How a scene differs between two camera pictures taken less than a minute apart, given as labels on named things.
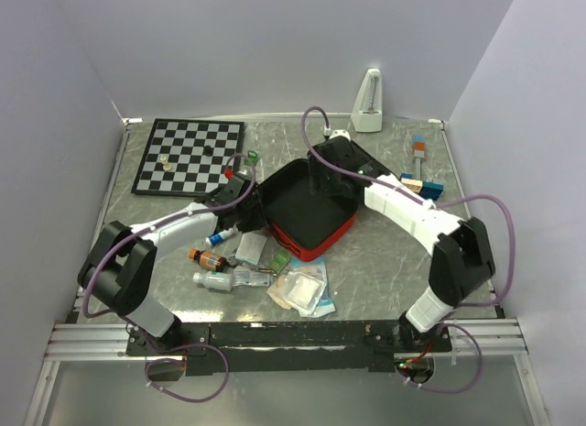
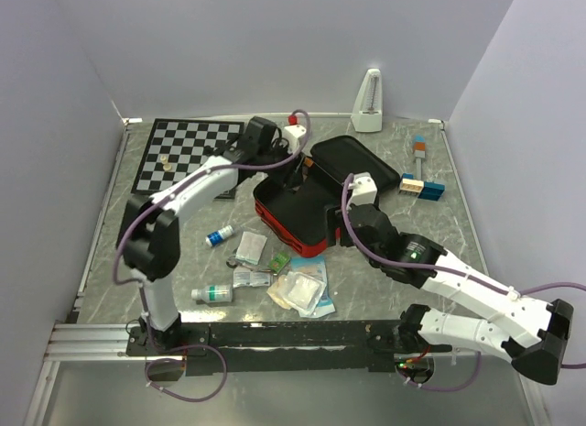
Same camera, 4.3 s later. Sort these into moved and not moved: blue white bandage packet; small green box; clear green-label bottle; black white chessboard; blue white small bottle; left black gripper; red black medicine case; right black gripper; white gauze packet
Moved: left black gripper; right black gripper; clear green-label bottle
Not moved: blue white bandage packet; blue white small bottle; red black medicine case; black white chessboard; white gauze packet; small green box
